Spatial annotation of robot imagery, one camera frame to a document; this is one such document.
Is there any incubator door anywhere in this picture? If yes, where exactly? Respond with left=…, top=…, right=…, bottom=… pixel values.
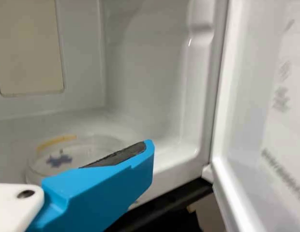
left=209, top=0, right=300, bottom=232

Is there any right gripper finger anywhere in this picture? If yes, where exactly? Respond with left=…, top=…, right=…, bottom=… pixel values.
left=26, top=139, right=156, bottom=232

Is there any black platform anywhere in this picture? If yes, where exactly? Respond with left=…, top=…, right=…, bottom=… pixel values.
left=108, top=177, right=215, bottom=232

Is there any petri dish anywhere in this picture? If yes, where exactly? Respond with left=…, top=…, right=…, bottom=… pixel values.
left=24, top=133, right=141, bottom=188

